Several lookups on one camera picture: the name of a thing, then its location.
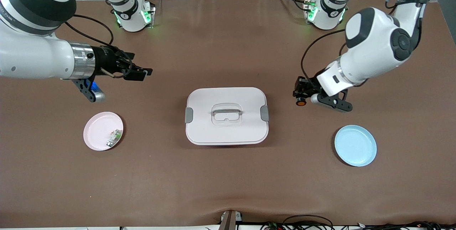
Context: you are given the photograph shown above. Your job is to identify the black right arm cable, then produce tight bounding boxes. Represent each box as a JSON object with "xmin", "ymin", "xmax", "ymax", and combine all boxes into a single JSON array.
[{"xmin": 63, "ymin": 14, "xmax": 114, "ymax": 49}]

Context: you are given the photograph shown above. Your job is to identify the pink round plate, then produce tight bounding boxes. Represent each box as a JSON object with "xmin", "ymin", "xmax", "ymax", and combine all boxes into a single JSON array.
[{"xmin": 83, "ymin": 111, "xmax": 124, "ymax": 151}]

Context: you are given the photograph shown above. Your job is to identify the white lidded storage box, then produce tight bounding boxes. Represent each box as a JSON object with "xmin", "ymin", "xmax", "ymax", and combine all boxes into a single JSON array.
[{"xmin": 185, "ymin": 87, "xmax": 270, "ymax": 146}]

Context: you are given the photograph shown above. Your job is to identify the cable bundle at table edge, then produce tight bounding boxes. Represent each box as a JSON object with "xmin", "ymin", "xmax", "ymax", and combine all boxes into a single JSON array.
[{"xmin": 262, "ymin": 214, "xmax": 456, "ymax": 230}]

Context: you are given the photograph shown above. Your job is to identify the light blue round plate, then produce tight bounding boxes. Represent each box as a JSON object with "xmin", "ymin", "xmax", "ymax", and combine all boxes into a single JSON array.
[{"xmin": 334, "ymin": 125, "xmax": 377, "ymax": 167}]

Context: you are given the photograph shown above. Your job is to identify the brown table mat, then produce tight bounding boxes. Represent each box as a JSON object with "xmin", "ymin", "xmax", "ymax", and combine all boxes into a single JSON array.
[{"xmin": 0, "ymin": 0, "xmax": 456, "ymax": 229}]

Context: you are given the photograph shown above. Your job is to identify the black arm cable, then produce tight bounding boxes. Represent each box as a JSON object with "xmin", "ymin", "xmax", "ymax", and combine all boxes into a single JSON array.
[
  {"xmin": 63, "ymin": 14, "xmax": 114, "ymax": 49},
  {"xmin": 301, "ymin": 0, "xmax": 426, "ymax": 81}
]

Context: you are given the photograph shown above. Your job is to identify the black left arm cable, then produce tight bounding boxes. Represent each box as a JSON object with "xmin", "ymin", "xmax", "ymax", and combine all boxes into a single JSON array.
[{"xmin": 301, "ymin": 0, "xmax": 426, "ymax": 81}]

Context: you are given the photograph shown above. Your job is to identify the green white switch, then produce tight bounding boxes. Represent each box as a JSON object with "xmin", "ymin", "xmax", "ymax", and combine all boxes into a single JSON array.
[{"xmin": 107, "ymin": 129, "xmax": 123, "ymax": 147}]

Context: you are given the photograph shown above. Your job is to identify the grey camera mount pole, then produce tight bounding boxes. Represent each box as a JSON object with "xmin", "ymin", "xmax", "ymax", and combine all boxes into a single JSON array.
[{"xmin": 219, "ymin": 210, "xmax": 243, "ymax": 230}]

